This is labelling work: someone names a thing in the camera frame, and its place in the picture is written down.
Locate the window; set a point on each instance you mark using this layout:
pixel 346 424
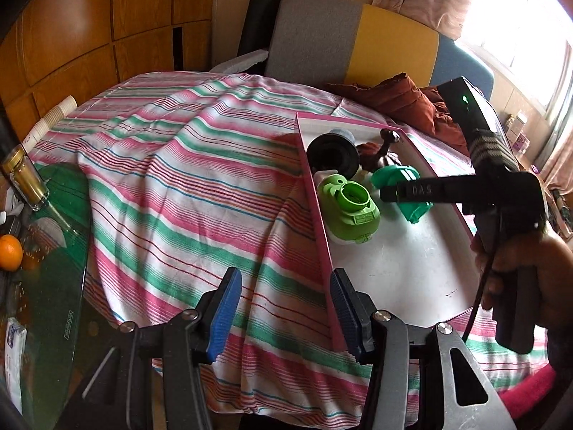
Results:
pixel 528 41

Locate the dark brown toy figure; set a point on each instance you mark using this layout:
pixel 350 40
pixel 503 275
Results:
pixel 373 157

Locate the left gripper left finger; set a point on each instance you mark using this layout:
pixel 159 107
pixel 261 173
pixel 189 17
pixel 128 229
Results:
pixel 116 393

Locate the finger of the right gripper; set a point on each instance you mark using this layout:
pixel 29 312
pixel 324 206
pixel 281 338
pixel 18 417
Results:
pixel 453 189

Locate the black funnel toy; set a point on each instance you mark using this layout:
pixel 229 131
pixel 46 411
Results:
pixel 334 150

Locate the person's right hand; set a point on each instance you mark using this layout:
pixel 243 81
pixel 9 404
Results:
pixel 526 282

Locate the rust brown quilted blanket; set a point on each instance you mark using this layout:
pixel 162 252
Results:
pixel 401 100

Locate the grey yellow blue headboard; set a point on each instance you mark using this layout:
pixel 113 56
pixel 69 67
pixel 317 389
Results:
pixel 317 42

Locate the orange fruit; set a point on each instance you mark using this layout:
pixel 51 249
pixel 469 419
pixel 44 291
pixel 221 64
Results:
pixel 11 253

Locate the striped bedspread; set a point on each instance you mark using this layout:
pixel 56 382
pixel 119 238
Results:
pixel 189 174

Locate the gold-lidded glass jar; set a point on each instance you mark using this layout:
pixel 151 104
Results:
pixel 23 175

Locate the green glass table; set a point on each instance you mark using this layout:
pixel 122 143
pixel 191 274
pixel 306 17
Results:
pixel 41 301

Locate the stack of paper cups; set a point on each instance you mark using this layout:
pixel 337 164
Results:
pixel 48 121

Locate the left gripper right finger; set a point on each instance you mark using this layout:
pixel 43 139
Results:
pixel 421 378

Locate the teal ridged toy cup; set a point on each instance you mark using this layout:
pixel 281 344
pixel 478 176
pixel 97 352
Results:
pixel 392 183

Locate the green plastic toy cup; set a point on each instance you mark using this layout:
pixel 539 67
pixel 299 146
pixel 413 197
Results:
pixel 349 213

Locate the purple box on table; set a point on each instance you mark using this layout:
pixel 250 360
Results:
pixel 521 145

